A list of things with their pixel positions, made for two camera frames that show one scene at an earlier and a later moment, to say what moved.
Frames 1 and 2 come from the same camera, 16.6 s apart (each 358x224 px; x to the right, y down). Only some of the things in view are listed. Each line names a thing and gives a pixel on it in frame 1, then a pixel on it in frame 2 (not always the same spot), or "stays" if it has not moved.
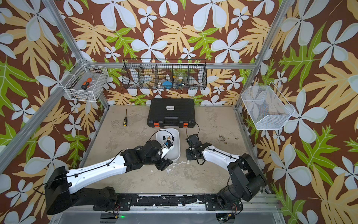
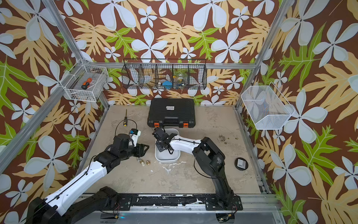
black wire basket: x=164 y=74 stays
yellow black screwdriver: x=125 y=120 stays
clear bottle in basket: x=180 y=82 stays
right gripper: x=187 y=151 -> x=157 y=144
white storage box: x=162 y=135 stays
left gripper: x=164 y=163 -> x=141 y=150
